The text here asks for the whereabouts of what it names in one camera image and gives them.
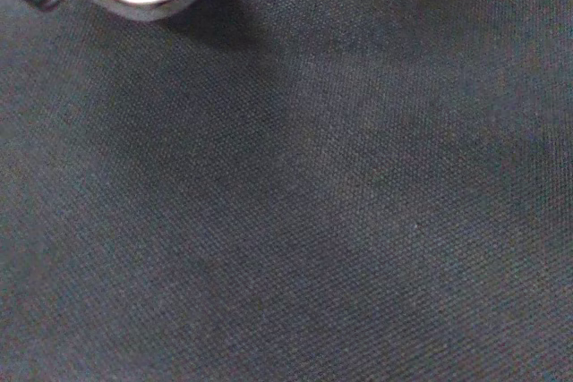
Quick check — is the black bench cloth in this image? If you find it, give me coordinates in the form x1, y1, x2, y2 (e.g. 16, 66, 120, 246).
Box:
0, 0, 573, 382

